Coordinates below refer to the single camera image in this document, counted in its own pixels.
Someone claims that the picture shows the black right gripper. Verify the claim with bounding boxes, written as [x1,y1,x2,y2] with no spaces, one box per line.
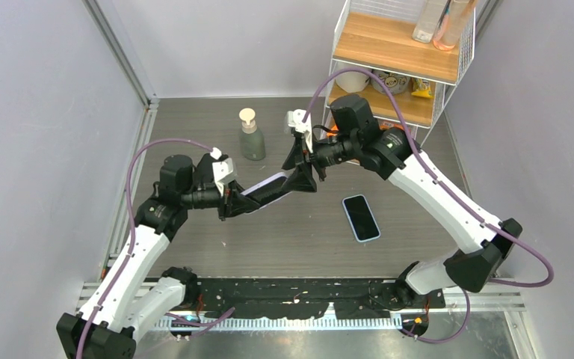
[282,130,359,193]

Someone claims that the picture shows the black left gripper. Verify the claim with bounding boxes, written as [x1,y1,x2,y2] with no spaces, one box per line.
[182,179,259,221]

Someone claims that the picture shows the phone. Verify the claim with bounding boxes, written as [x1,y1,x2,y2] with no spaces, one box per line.
[242,172,288,214]
[342,194,381,243]

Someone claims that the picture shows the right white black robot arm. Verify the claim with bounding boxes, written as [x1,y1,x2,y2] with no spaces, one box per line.
[283,94,522,307]

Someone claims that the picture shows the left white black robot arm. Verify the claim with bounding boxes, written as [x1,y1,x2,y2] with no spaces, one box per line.
[56,152,260,358]

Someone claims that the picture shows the phone in light blue case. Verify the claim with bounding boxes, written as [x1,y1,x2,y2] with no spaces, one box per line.
[342,194,381,243]

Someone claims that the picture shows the green soap pump bottle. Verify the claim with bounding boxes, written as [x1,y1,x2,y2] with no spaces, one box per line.
[238,108,266,161]

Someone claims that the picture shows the orange yellow sponge box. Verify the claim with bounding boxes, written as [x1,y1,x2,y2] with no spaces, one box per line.
[327,125,339,135]

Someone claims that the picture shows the white cup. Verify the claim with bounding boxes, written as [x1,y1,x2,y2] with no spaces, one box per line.
[335,61,372,93]

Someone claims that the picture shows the orange razor box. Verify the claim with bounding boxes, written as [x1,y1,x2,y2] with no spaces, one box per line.
[392,123,416,138]

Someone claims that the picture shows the printed ceramic mug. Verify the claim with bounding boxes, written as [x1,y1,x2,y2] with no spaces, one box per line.
[370,70,411,95]

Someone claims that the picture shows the yellow snack packet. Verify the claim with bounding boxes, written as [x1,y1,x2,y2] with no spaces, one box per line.
[411,78,433,99]

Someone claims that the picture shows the clear glass bottle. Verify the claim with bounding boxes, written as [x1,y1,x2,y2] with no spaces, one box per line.
[412,0,449,43]

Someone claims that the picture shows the pink tinted glass bottle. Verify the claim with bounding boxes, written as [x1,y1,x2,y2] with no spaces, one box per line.
[433,0,477,51]

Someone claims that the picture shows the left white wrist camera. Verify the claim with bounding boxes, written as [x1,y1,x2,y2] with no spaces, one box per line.
[209,147,237,197]

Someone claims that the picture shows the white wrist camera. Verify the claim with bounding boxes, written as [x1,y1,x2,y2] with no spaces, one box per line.
[209,147,237,197]
[286,109,313,153]

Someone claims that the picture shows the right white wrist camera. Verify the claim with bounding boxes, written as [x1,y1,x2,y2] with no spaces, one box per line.
[286,109,313,153]

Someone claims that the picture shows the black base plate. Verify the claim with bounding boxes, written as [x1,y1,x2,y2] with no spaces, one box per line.
[181,277,445,320]

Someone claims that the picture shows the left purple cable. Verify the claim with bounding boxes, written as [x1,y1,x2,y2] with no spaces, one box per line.
[75,138,216,359]

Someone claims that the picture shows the purple cable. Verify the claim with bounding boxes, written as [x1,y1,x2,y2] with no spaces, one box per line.
[303,67,555,289]
[75,138,216,359]

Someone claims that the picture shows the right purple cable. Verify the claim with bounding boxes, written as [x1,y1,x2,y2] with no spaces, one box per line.
[303,67,555,289]

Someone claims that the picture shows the white wire wooden shelf rack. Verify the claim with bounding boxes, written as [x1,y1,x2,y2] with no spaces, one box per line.
[329,1,476,135]

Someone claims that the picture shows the aluminium frame rail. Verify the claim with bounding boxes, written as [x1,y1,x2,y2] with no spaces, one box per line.
[82,0,160,108]

